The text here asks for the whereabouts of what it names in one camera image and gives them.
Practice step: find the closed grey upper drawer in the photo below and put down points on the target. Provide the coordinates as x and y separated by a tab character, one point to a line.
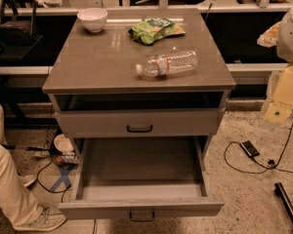
140	123

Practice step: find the black phone on floor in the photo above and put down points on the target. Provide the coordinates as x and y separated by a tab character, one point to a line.
249	149

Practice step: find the white ceramic bowl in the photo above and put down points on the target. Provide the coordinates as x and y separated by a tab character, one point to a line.
93	19

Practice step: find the open grey lower drawer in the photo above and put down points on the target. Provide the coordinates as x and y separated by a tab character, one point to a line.
141	178

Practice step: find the black chair left background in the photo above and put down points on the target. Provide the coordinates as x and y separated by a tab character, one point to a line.
18	35

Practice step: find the grey drawer cabinet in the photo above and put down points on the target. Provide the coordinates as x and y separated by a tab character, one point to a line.
97	72

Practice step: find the clear plastic water bottle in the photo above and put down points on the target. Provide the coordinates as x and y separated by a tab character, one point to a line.
162	65

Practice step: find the black bar on floor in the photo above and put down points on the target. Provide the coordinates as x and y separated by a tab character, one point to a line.
281	193

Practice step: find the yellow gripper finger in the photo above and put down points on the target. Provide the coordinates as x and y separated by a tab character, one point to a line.
281	105

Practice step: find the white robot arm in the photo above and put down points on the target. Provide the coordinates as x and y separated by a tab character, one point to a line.
284	45

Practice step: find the person leg beige trousers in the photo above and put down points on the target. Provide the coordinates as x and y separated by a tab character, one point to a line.
17	203

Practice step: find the green snack bag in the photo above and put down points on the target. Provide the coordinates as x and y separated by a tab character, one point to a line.
151	30

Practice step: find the white sneaker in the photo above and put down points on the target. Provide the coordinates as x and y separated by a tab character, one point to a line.
27	180
49	220

